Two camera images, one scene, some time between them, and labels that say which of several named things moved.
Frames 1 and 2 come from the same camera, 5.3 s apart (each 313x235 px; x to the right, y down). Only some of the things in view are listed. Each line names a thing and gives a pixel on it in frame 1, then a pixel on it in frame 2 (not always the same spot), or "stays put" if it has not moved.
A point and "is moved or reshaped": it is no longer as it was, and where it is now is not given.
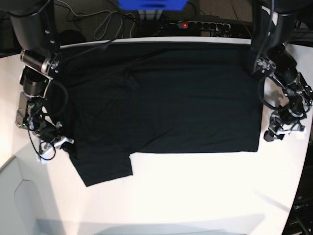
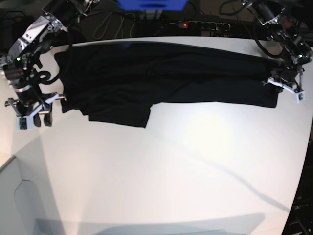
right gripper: x=286 y=120 → x=291 y=80
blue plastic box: x=152 y=5 stays put
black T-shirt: x=121 y=98 is moved or reshaped
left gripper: x=47 y=131 → x=40 y=105
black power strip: x=204 y=25 stays put
